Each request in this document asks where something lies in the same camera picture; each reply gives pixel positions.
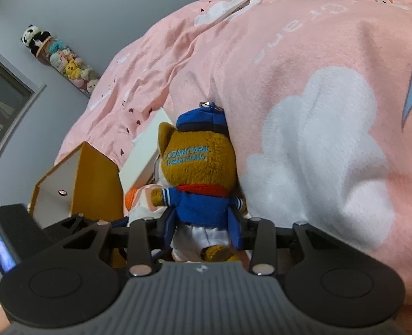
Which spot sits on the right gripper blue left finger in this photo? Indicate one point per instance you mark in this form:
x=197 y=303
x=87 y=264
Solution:
x=166 y=228

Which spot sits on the hanging plush toy organizer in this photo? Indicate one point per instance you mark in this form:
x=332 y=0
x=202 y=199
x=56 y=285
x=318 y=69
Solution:
x=53 y=52

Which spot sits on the brown bear plush blue outfit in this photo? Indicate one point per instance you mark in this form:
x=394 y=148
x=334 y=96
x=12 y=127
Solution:
x=197 y=166

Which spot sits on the orange and red crochet fruit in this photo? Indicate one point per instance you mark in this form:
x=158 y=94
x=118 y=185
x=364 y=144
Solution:
x=129 y=198

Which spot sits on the pink cloud print duvet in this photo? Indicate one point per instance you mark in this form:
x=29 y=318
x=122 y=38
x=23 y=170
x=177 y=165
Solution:
x=318 y=100

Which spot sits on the orange rimmed white storage box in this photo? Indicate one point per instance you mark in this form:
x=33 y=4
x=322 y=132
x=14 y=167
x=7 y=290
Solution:
x=84 y=182

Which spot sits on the long white cardboard box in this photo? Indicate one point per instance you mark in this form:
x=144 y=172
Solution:
x=139 y=167

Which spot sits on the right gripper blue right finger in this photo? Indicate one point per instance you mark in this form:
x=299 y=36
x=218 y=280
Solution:
x=236 y=228

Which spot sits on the grey framed window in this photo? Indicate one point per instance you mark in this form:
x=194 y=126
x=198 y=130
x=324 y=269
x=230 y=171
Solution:
x=17 y=95

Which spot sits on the white cat plush striped cup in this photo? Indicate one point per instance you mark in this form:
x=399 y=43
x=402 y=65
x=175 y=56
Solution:
x=143 y=208

